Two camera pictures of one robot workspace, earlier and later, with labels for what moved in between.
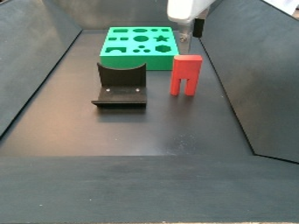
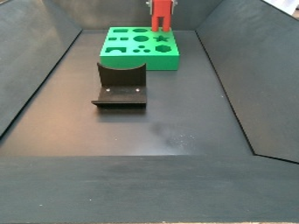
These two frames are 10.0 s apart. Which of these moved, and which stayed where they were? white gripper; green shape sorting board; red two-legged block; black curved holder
Moved: red two-legged block; white gripper
Stayed: green shape sorting board; black curved holder
